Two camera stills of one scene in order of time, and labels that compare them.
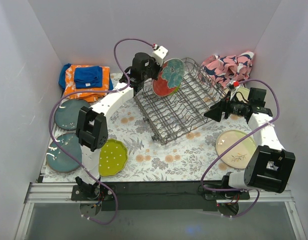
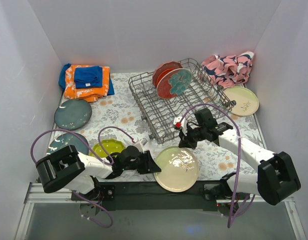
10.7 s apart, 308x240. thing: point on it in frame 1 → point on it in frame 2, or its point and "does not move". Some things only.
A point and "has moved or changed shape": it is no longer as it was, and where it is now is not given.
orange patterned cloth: (70, 87) does not move
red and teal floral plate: (170, 79) has moved or changed shape
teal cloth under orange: (62, 77) does not move
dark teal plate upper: (66, 113) does not move
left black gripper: (156, 68) → (145, 162)
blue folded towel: (88, 77) does not move
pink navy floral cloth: (221, 71) does not move
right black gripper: (225, 109) → (188, 138)
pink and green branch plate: (240, 155) → (179, 167)
